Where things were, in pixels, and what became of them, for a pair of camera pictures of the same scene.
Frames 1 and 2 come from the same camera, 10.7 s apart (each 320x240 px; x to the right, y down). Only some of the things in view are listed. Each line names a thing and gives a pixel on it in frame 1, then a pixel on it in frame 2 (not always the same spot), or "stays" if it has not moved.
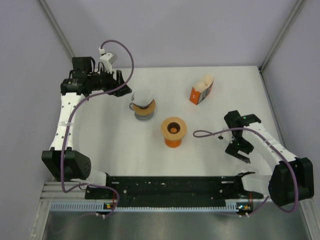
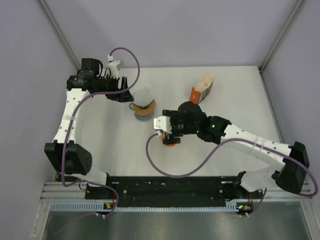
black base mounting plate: (171, 192) stays
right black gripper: (233, 149) -> (172, 138)
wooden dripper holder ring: (145, 111) stays
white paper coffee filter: (142, 97) stays
